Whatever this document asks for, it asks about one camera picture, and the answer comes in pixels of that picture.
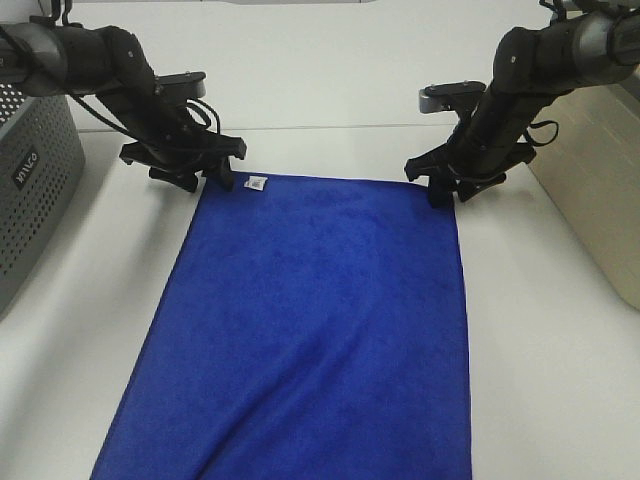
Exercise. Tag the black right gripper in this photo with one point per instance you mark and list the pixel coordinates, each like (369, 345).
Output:
(476, 156)

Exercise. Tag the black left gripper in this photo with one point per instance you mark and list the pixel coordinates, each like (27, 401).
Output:
(177, 157)

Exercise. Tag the blue microfibre towel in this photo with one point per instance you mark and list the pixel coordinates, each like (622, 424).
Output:
(315, 329)

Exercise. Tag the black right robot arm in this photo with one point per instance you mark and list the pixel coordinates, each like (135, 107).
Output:
(587, 43)

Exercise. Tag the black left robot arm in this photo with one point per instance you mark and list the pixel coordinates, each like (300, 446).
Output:
(172, 130)

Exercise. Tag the beige storage bin grey rim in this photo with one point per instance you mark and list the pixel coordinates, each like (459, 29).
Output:
(591, 173)

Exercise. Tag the grey perforated plastic basket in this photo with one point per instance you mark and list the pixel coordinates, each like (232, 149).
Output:
(42, 161)

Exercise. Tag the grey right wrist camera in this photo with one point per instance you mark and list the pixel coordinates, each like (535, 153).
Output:
(461, 97)

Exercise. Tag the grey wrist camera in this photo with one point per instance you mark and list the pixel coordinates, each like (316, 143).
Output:
(179, 88)
(461, 97)

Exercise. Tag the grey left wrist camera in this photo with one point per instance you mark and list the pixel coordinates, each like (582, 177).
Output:
(179, 88)

